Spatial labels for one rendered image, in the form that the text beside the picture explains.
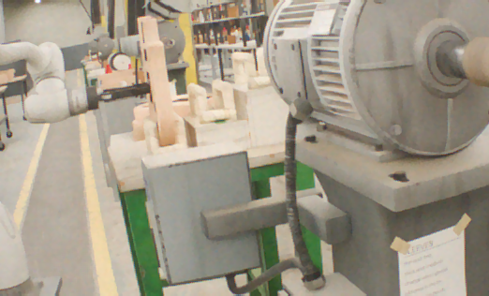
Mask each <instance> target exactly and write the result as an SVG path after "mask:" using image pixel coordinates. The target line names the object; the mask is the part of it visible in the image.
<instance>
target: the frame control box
mask: <svg viewBox="0 0 489 296"><path fill-rule="evenodd" d="M141 166H142V172H143V180H144V184H145V190H146V196H147V199H148V205H149V211H150V216H151V222H152V226H153V228H154V233H155V238H156V249H157V254H158V259H159V264H160V266H161V267H162V270H163V272H164V275H165V276H166V278H167V280H168V283H169V284H170V285H171V286H174V285H177V284H185V283H189V282H193V281H197V280H204V279H209V278H213V277H217V276H221V275H224V276H225V278H226V284H227V287H228V289H229V291H230V292H231V293H232V294H236V295H243V294H247V293H249V292H251V291H252V290H254V289H256V288H258V287H259V286H261V285H264V283H266V282H267V281H269V280H270V279H272V278H273V277H275V276H276V275H278V274H280V273H281V272H283V271H285V270H288V269H291V268H295V267H297V268H299V269H300V271H301V272H302V276H303V277H301V280H302V281H303V283H304V281H305V278H304V273H305V271H304V266H303V265H302V263H301V261H300V260H299V258H298V257H291V258H288V259H284V260H282V261H280V262H278V263H277V264H276V265H275V266H274V267H272V268H271V269H269V270H268V271H266V272H265V273H264V274H260V275H259V276H258V277H256V278H255V279H253V280H252V281H250V282H249V283H247V284H246V285H244V286H240V287H238V286H237V285H236V282H235V275H237V273H239V272H244V271H248V270H252V269H257V268H260V267H262V264H263V261H262V255H261V248H260V242H259V230H258V229H257V230H253V231H249V232H244V233H240V234H235V235H231V236H227V237H222V238H218V239H213V240H210V239H207V238H206V237H205V235H204V233H203V229H202V224H201V217H200V211H204V210H209V209H214V208H218V207H222V206H227V205H232V204H236V203H241V202H246V201H251V200H254V194H253V186H252V180H251V172H250V166H249V158H248V152H247V151H246V149H245V148H243V147H241V146H240V145H238V144H237V143H235V142H233V141H227V142H221V143H216V144H211V145H205V146H201V147H195V148H190V149H184V150H180V151H174V152H169V153H164V154H158V155H148V156H145V157H143V158H142V159H141ZM303 286H304V287H305V284H303Z"/></svg>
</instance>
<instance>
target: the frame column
mask: <svg viewBox="0 0 489 296"><path fill-rule="evenodd" d="M312 170H313V172H314V173H315V175H316V177H317V178H318V180H319V183H320V185H321V187H322V189H323V191H324V193H325V195H326V197H327V199H328V203H330V204H331V205H334V206H335V207H337V208H339V209H340V210H342V211H344V213H346V214H347V215H349V217H350V223H351V230H350V231H351V238H350V240H348V241H345V242H342V243H338V244H332V252H333V273H334V274H335V273H337V272H339V273H341V274H342V275H343V276H344V277H346V278H347V280H348V281H350V282H351V283H353V284H354V286H356V287H357V288H359V289H360V290H361V291H362V292H364V293H365V295H367V296H489V186H486V187H483V188H479V189H476V190H472V191H469V192H466V193H463V194H459V195H456V196H452V197H448V198H446V199H442V200H435V201H432V202H429V203H427V204H424V205H421V206H417V207H413V208H410V209H406V210H403V211H398V212H395V211H391V210H390V209H388V208H386V207H385V206H383V205H382V204H380V203H378V202H374V201H373V200H370V199H369V198H367V197H366V196H365V195H363V194H361V193H359V192H357V191H355V190H353V189H352V188H348V187H346V186H345V185H342V184H340V183H338V182H336V180H334V179H332V178H330V177H328V176H326V175H324V174H323V173H321V172H319V171H317V170H314V169H312Z"/></svg>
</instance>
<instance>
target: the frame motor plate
mask: <svg viewBox="0 0 489 296"><path fill-rule="evenodd" d="M295 144H296V145H295V147H296V148H295V152H294V153H295V158H294V159H296V160H298V161H300V162H302V163H303V164H305V165H306V166H308V167H310V168H312V169H314V170H317V171H319V172H321V173H323V174H324V175H326V176H328V177H330V178H332V179H334V180H336V182H338V183H340V184H342V185H345V186H346V187H348V188H352V189H353V190H355V191H357V192H359V193H361V194H363V195H365V196H366V197H367V198H369V199H370V200H373V201H374V202H378V203H380V204H382V205H383V206H385V207H386V208H388V209H390V210H391V211H395V212H398V211H403V210H406V209H410V208H413V207H417V206H421V205H424V204H427V203H429V202H432V201H435V200H442V199H446V198H448V197H452V196H456V195H459V194H463V193H466V192H469V191H472V190H476V189H479V188H483V187H486V186H489V137H486V136H483V135H480V136H478V138H477V139H475V140H474V141H473V142H471V143H469V144H468V145H467V146H465V147H464V148H462V149H461V150H459V151H457V152H454V153H453V154H450V155H438V156H428V157H426V156H419V155H411V156H406V157H402V158H398V159H394V160H390V161H385V162H377V161H375V160H373V159H371V158H368V157H366V156H363V155H359V154H358V153H355V152H352V151H350V150H348V149H346V148H343V147H341V146H339V145H336V144H334V143H331V142H329V141H325V140H323V139H320V138H318V137H316V136H315V135H307V136H304V139H298V140H296V141H295Z"/></svg>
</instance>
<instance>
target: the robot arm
mask: <svg viewBox="0 0 489 296"><path fill-rule="evenodd" d="M62 55H63V54H62V53H61V51H60V49H59V47H58V46H57V45H56V44H54V43H53V42H45V43H42V44H41V45H39V46H38V47H37V45H34V44H32V43H30V42H17V43H15V44H5V45H1V44H0V66H3V65H7V64H11V63H14V62H18V61H20V60H22V59H25V60H26V62H27V64H26V66H27V71H29V72H30V73H29V74H30V76H31V77H32V80H33V82H34V83H35V85H36V93H35V94H32V95H30V96H29V97H28V98H27V99H25V100H24V103H23V107H24V112H25V118H26V119H27V120H28V121H29V122H30V123H32V124H51V123H56V122H60V121H63V120H65V119H67V118H68V117H74V116H78V115H80V114H83V113H86V111H87V110H88V111H90V110H95V109H99V103H98V101H104V102H108V101H110V100H115V99H118V98H125V97H131V96H135V97H136V98H138V96H142V95H149V94H151V90H150V84H147V82H143V83H136V84H135V83H134V82H132V84H129V85H127V86H124V87H121V88H111V89H103V92H99V93H98V92H97V88H96V86H91V87H85V90H84V88H83V86H77V87H69V88H68V89H66V88H65V85H64V81H65V68H64V59H63V56H62ZM42 287H43V281H42V280H40V279H37V280H32V279H31V276H30V273H29V268H28V263H27V260H26V256H25V252H24V247H23V244H22V238H21V235H20V233H19V230H18V227H17V224H16V221H15V220H14V218H13V216H12V214H11V213H10V211H9V210H8V209H7V206H6V205H4V204H2V203H1V202H0V296H37V295H38V294H39V290H40V289H41V288H42Z"/></svg>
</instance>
